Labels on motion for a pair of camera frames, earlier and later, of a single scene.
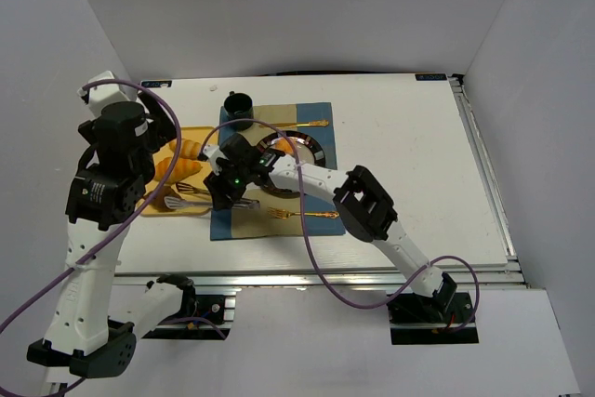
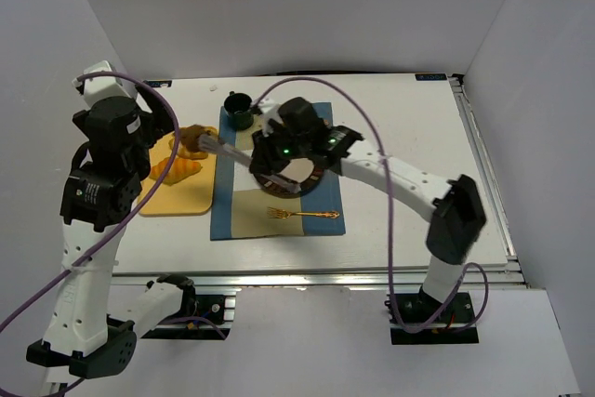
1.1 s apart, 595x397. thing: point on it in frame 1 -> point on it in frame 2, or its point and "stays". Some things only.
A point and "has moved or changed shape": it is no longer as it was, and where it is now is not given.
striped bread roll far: [189, 149] stays
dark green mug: [238, 106] stays
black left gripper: [152, 106] stays
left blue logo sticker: [156, 84] stays
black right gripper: [221, 197] -> [265, 158]
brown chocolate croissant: [157, 201] -> [190, 135]
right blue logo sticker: [430, 77] stays
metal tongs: [173, 202] has moved or changed shape
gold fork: [284, 214] stays
